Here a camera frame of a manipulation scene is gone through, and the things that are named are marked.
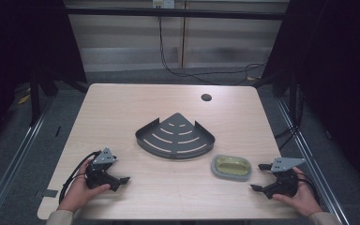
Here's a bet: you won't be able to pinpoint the black cables beside table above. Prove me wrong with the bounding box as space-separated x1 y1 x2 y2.
273 85 306 151

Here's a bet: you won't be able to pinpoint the metal floor rail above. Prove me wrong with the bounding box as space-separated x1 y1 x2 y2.
0 101 56 225
274 97 352 225

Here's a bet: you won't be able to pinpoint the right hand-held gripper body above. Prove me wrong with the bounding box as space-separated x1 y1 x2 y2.
270 157 307 200

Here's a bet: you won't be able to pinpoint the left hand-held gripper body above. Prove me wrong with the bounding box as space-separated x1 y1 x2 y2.
84 147 121 190

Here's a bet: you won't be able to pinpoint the grey tape strip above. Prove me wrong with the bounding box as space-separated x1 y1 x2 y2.
34 188 59 200

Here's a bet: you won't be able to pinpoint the dark curtain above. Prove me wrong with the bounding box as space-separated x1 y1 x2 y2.
0 0 88 158
261 0 360 191

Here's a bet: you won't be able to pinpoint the person's right hand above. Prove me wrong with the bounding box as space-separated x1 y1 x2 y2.
271 167 323 218

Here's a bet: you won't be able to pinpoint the black metal stand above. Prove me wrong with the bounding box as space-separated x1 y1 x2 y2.
28 70 42 128

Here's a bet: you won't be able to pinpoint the white wall socket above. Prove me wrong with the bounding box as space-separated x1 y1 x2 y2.
151 0 176 9

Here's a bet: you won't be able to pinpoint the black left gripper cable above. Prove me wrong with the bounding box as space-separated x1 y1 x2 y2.
58 150 103 204

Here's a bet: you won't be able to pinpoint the yellow floor tape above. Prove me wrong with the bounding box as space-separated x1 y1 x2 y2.
16 93 33 106

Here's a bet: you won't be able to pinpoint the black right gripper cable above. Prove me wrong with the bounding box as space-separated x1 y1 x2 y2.
297 172 322 204

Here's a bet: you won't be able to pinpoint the dark grey corner shelf rack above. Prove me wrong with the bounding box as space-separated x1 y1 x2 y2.
134 112 217 160

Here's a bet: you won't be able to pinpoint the grey and yellow soap dish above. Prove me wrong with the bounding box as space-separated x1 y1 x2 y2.
210 154 253 183

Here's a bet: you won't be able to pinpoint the long black floor cable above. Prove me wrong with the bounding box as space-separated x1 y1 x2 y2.
157 15 267 86

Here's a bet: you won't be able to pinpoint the black horizontal bar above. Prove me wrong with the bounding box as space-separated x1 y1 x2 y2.
64 7 291 22

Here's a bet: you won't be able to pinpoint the person's left hand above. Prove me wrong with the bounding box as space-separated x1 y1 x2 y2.
57 158 112 214

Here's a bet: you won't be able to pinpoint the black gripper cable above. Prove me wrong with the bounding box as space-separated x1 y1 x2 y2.
58 150 103 204
297 172 322 204

